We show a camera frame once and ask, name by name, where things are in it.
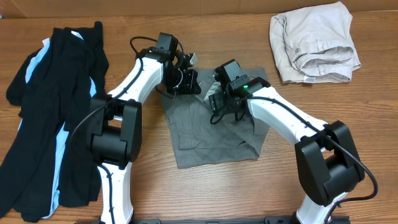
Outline grey shorts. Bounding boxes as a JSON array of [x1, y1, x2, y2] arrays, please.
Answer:
[[160, 68, 269, 169]]

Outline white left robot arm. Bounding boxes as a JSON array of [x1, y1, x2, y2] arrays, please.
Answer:
[[86, 47, 200, 224]]

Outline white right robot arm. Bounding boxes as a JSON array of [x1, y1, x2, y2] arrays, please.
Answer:
[[207, 75, 367, 223]]

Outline beige folded shorts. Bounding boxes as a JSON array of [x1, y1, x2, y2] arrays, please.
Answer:
[[269, 2, 361, 84]]

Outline black garment with blue stripes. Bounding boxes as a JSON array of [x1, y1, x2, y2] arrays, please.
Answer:
[[1, 22, 109, 222]]

